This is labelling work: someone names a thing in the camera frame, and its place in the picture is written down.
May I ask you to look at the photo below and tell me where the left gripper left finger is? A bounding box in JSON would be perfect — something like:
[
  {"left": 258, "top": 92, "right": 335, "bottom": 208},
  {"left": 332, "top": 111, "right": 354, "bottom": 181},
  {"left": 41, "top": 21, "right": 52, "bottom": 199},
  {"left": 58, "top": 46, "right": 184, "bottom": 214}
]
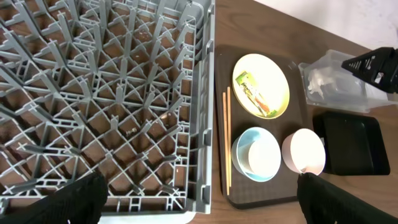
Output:
[{"left": 1, "top": 172, "right": 108, "bottom": 224}]

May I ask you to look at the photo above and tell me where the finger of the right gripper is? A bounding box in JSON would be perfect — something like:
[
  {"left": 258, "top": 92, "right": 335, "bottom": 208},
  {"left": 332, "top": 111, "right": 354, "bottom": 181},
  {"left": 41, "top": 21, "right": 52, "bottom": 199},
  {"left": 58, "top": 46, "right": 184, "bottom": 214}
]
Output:
[{"left": 341, "top": 47, "right": 397, "bottom": 93}]

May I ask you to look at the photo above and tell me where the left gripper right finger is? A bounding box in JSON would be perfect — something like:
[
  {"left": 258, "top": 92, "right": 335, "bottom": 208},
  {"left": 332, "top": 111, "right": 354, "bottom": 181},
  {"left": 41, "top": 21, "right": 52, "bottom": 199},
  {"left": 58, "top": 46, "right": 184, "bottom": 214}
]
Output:
[{"left": 297, "top": 173, "right": 397, "bottom": 224}]

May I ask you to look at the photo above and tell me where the white napkin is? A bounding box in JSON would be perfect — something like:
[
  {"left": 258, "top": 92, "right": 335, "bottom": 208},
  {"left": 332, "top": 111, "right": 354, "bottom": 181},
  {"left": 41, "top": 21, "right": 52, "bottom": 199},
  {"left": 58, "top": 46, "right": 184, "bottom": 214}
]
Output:
[{"left": 307, "top": 68, "right": 334, "bottom": 98}]

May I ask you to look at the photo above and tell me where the small white cup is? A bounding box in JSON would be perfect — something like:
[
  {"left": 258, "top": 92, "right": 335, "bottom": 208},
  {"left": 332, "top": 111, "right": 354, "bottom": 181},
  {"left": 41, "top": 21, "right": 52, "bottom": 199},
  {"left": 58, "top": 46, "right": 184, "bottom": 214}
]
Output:
[{"left": 248, "top": 139, "right": 281, "bottom": 177}]

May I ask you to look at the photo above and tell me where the light blue bowl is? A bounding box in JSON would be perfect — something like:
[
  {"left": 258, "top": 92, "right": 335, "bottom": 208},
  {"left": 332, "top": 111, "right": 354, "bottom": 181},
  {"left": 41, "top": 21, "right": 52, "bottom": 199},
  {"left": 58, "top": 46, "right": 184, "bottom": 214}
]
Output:
[{"left": 231, "top": 127, "right": 277, "bottom": 182}]

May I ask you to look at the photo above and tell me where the green snack wrapper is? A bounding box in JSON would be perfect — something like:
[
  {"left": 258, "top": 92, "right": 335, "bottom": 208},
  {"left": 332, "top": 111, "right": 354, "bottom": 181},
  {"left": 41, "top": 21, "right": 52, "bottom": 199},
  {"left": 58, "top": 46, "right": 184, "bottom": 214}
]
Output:
[{"left": 235, "top": 71, "right": 277, "bottom": 118}]

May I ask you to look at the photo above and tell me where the black waste tray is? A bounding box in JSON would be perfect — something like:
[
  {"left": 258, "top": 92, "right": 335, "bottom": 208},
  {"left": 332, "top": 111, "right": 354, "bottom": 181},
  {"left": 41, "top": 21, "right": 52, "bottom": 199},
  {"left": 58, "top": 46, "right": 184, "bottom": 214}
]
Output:
[{"left": 313, "top": 111, "right": 391, "bottom": 176}]

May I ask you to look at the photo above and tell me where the clear plastic bin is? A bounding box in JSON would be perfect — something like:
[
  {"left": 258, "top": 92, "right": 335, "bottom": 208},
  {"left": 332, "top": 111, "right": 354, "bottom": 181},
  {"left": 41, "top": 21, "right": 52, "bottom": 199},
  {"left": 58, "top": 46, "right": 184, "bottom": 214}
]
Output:
[{"left": 298, "top": 50, "right": 397, "bottom": 113}]

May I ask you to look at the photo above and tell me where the dark brown serving tray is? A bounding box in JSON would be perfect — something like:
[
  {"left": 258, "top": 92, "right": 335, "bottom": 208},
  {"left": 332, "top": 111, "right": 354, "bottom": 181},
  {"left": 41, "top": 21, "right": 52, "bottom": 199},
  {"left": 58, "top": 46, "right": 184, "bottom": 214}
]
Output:
[{"left": 215, "top": 45, "right": 312, "bottom": 209}]

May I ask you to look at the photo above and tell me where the grey plastic dish rack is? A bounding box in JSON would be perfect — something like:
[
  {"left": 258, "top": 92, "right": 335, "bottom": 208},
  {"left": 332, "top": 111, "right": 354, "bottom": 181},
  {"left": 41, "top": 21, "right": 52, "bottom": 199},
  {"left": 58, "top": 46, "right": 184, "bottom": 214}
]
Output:
[{"left": 1, "top": 0, "right": 215, "bottom": 215}]

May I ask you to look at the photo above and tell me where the yellow plate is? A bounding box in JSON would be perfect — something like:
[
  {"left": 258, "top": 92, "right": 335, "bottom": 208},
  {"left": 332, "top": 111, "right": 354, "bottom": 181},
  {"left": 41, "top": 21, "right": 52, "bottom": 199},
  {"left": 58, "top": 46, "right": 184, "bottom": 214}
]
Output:
[{"left": 231, "top": 54, "right": 290, "bottom": 119}]

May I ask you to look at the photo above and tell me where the right wooden chopstick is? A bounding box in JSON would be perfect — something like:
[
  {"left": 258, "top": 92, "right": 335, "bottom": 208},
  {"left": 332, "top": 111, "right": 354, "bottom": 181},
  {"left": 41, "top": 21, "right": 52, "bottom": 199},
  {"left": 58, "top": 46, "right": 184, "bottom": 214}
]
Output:
[{"left": 226, "top": 86, "right": 232, "bottom": 188}]

